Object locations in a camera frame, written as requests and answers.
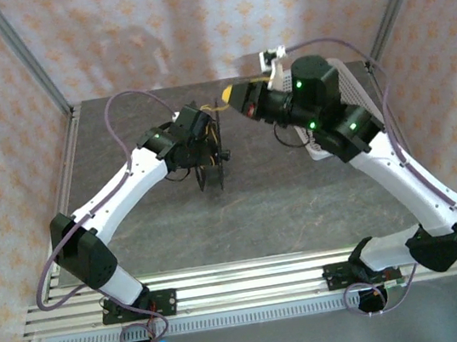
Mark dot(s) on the white perforated plastic basket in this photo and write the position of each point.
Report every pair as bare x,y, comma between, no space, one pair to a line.
358,87

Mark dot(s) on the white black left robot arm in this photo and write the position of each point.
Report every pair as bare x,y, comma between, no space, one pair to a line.
116,196

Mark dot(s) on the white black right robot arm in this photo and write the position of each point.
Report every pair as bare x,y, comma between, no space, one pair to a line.
407,187

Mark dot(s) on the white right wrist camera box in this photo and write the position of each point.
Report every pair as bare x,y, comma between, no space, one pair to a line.
276,75

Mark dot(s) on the aluminium table side rail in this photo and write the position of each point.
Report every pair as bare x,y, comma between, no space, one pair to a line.
408,140
70,160

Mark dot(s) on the aluminium mounting rail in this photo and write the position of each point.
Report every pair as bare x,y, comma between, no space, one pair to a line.
249,284

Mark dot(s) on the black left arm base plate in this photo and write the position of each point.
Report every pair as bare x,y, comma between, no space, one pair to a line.
166,302

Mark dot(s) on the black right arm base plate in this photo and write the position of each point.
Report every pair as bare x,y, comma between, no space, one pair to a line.
335,277

